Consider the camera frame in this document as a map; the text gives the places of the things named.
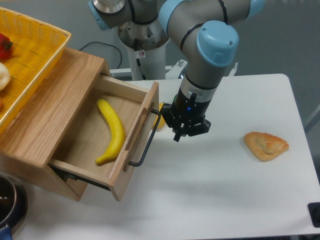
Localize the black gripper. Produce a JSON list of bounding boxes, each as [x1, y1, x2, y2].
[[160, 91, 211, 142]]

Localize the wooden top drawer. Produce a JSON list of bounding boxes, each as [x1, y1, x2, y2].
[[49, 76, 159, 201]]

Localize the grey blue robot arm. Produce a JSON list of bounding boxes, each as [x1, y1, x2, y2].
[[88, 0, 265, 141]]

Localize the wooden drawer cabinet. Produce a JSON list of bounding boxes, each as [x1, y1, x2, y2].
[[0, 48, 108, 201]]

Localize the yellow toy bell pepper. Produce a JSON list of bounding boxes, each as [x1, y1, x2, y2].
[[152, 102, 166, 131]]

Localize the yellow toy banana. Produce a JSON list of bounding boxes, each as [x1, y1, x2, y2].
[[95, 99, 126, 166]]

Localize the toy pastry turnover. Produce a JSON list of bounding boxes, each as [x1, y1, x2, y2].
[[243, 131, 290, 162]]

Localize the black table corner device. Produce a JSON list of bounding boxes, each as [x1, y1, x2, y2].
[[307, 202, 320, 228]]

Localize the yellow plastic basket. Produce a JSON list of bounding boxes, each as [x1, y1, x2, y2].
[[0, 7, 71, 131]]

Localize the white toy onion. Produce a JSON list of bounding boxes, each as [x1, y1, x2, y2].
[[0, 63, 11, 90]]

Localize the dark metal pot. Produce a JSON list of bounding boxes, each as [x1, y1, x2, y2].
[[0, 174, 28, 240]]

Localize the red toy pepper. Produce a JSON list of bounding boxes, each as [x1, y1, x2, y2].
[[0, 33, 13, 59]]

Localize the black cable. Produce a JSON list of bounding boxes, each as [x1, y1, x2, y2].
[[78, 40, 123, 71]]

